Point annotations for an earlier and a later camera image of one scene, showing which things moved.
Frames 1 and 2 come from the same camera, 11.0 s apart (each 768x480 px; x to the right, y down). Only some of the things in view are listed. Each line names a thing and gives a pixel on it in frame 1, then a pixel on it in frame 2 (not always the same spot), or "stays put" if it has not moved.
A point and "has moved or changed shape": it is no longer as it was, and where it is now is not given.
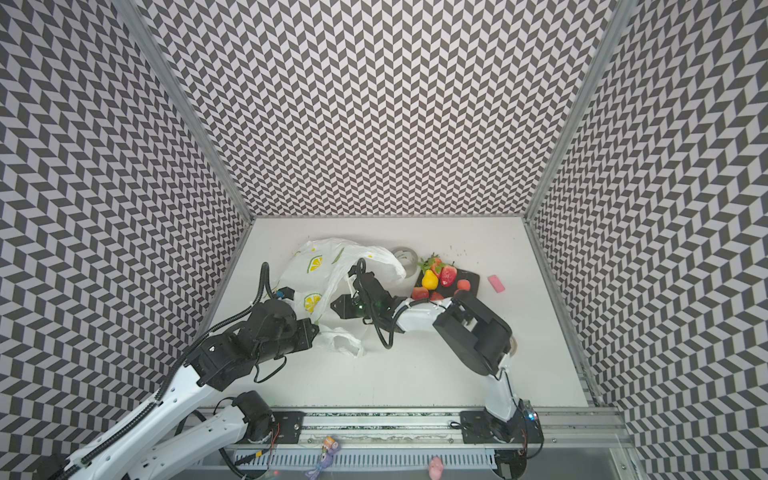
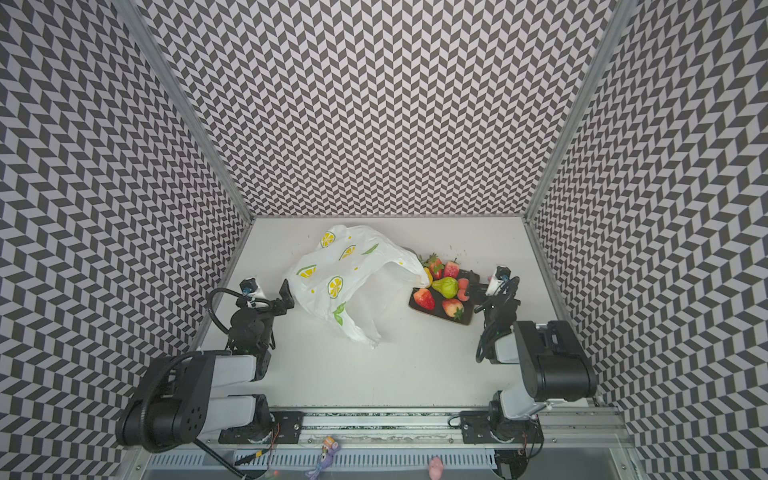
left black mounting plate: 287,426 stays put
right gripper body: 358,285 -> 493,303
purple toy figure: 330,447 stays put
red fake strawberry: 420,293 has moved or changed shape
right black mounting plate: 480,427 stays put
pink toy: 435,468 stays put
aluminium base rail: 606,428 stays put
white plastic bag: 318,270 has moved or changed shape
